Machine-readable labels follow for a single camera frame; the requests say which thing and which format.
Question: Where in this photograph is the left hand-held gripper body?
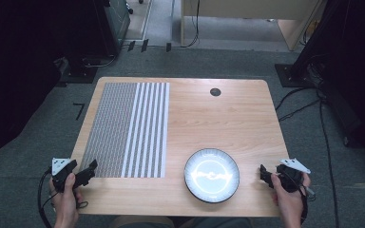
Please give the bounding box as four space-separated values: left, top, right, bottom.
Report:
50 157 84 194

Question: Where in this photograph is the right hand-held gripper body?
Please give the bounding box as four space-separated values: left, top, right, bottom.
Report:
275 158 312 194

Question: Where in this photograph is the white plate with black rim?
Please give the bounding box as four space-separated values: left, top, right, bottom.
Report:
183 147 241 204

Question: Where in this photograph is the person's right hand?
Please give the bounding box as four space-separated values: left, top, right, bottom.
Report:
270 172 312 228

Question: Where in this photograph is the person's left hand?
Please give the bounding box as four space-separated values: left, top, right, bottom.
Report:
48 172 86 228

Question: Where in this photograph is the grey striped placemat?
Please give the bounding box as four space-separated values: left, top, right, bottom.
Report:
78 82 171 180

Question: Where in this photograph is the black floor tape corner mark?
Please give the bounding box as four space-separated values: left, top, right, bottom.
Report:
72 102 86 122

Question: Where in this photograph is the black stand base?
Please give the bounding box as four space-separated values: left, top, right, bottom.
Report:
66 56 103 85
274 63 317 88

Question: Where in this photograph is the dark green cabinet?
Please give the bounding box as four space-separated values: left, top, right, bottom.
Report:
104 0 131 57

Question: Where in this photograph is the light wooden desk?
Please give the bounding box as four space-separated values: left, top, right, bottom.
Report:
180 0 325 52

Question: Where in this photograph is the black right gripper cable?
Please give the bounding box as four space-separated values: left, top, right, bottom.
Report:
298 185 317 225

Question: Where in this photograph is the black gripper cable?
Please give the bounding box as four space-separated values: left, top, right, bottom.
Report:
37 168 89 228
298 185 317 225

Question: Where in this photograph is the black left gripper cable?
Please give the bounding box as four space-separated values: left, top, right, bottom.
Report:
37 168 89 228

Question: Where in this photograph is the long black floor cable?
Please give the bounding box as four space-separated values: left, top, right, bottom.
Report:
317 91 341 228

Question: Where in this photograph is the grey floor cable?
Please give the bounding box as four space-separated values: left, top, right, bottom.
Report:
82 53 118 69

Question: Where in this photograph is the black hanging cable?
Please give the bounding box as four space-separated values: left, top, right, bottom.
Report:
180 0 202 49

